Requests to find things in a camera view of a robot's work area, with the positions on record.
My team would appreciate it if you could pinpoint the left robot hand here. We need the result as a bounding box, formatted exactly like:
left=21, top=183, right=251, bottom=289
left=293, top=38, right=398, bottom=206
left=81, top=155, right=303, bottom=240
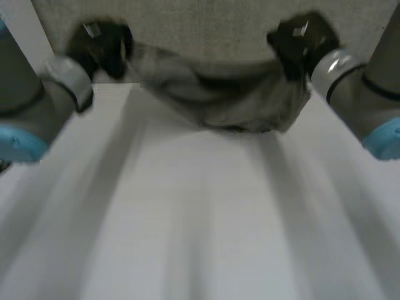
left=67, top=19, right=134, bottom=80

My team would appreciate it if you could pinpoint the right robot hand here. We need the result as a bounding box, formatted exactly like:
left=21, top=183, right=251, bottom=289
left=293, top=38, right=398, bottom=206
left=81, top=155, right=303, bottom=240
left=266, top=11, right=341, bottom=83

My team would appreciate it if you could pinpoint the grey towel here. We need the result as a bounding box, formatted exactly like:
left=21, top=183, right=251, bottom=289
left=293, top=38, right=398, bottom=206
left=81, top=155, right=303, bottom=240
left=122, top=41, right=313, bottom=134

